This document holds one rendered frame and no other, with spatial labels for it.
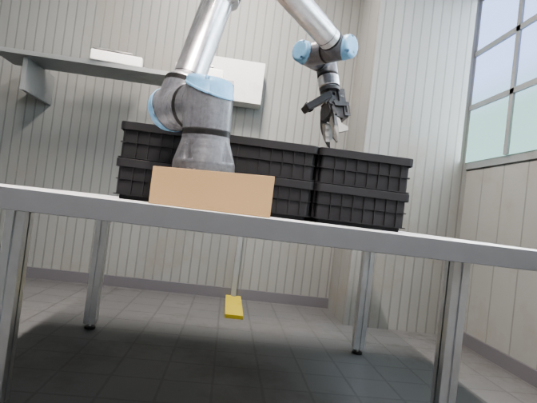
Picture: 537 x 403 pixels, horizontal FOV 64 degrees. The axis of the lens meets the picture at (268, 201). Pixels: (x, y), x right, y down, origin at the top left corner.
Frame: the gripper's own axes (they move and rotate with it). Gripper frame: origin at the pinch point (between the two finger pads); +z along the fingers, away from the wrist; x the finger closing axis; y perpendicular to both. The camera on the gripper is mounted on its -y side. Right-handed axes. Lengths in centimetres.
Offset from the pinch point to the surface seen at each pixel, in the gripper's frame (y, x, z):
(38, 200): -84, -39, 30
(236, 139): -35.8, -6.8, 3.5
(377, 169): 5.9, -15.9, 14.8
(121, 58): -64, 151, -114
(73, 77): -98, 210, -129
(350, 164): -2.2, -13.8, 12.8
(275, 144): -24.7, -9.7, 5.7
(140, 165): -63, 3, 9
